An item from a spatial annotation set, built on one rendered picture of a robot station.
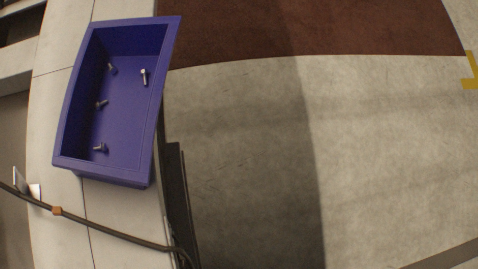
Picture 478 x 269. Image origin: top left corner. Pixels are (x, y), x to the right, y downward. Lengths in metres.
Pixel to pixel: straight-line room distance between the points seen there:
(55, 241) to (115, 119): 0.22
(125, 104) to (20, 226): 0.31
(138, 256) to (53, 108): 0.27
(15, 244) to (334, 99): 1.24
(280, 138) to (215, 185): 0.21
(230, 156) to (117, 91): 0.90
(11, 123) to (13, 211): 0.18
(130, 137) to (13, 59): 0.34
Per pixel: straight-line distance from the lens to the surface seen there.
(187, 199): 1.25
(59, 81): 0.89
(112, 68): 0.85
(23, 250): 0.88
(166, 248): 0.73
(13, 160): 0.94
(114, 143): 0.80
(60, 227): 0.78
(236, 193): 1.66
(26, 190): 0.81
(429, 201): 1.74
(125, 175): 0.70
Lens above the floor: 1.55
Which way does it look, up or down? 64 degrees down
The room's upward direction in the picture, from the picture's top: straight up
